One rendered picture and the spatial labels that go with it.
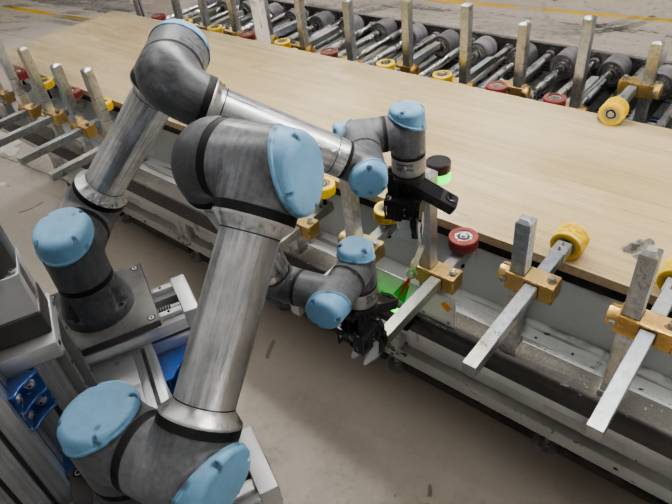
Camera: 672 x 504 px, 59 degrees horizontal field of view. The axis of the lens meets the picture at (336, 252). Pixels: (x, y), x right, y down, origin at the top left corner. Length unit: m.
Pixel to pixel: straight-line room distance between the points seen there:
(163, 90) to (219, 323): 0.44
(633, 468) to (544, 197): 0.88
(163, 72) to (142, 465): 0.61
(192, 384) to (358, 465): 1.47
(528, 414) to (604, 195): 0.78
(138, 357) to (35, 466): 0.35
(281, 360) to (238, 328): 1.77
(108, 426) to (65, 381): 0.26
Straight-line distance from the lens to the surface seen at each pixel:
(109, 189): 1.32
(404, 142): 1.23
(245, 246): 0.77
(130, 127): 1.24
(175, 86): 1.04
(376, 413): 2.33
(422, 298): 1.49
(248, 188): 0.76
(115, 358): 1.42
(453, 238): 1.60
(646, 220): 1.76
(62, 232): 1.27
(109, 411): 0.88
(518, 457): 2.25
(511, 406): 2.16
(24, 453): 1.13
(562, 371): 1.59
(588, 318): 1.72
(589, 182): 1.87
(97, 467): 0.89
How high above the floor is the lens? 1.91
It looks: 39 degrees down
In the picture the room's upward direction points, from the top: 8 degrees counter-clockwise
